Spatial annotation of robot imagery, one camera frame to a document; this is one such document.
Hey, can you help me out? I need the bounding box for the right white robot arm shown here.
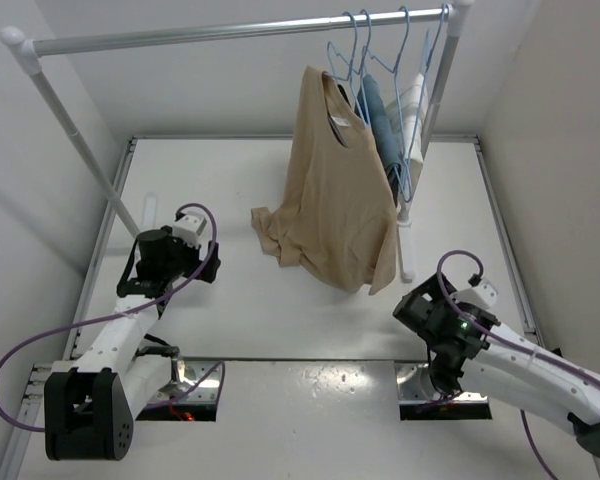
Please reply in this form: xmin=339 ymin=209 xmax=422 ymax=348
xmin=393 ymin=275 xmax=600 ymax=459

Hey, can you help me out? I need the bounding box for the metal base plate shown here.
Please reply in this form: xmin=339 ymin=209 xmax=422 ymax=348
xmin=165 ymin=358 xmax=226 ymax=406
xmin=394 ymin=362 xmax=489 ymax=406

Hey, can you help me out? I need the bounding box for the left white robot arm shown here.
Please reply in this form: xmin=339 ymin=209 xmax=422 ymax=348
xmin=44 ymin=215 xmax=220 ymax=461

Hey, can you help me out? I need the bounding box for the black hanging garment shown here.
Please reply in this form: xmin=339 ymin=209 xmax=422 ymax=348
xmin=337 ymin=83 xmax=355 ymax=112

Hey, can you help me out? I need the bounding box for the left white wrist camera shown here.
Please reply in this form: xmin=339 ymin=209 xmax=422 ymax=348
xmin=172 ymin=213 xmax=207 ymax=248

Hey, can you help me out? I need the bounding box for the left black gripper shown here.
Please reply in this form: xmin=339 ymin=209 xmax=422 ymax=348
xmin=162 ymin=225 xmax=220 ymax=283

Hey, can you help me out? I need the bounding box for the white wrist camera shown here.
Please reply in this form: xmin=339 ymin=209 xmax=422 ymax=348
xmin=172 ymin=213 xmax=207 ymax=248
xmin=456 ymin=276 xmax=498 ymax=312

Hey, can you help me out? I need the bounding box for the white clothes rack frame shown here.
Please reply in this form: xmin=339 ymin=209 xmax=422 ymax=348
xmin=0 ymin=0 xmax=476 ymax=284

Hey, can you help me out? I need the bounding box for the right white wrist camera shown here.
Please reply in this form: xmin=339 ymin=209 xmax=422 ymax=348
xmin=456 ymin=276 xmax=498 ymax=312

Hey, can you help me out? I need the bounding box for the light blue wire hanger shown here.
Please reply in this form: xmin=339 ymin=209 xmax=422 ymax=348
xmin=326 ymin=9 xmax=372 ymax=127

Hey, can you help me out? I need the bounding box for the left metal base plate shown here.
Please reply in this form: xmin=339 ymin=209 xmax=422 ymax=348
xmin=165 ymin=358 xmax=226 ymax=406

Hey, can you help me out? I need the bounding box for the blue hanging garment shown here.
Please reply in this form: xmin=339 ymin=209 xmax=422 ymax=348
xmin=355 ymin=74 xmax=406 ymax=201

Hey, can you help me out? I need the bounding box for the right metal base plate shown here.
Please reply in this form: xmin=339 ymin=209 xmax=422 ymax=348
xmin=394 ymin=362 xmax=489 ymax=406

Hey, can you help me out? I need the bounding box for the white hanging garment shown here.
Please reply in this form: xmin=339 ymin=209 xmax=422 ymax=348
xmin=385 ymin=74 xmax=424 ymax=208

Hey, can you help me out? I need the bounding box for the blue wire hanger with white cloth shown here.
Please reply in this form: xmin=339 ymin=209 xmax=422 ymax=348
xmin=413 ymin=3 xmax=452 ymax=161

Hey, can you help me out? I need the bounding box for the beige t shirt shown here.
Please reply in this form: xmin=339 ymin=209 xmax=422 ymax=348
xmin=251 ymin=67 xmax=397 ymax=295

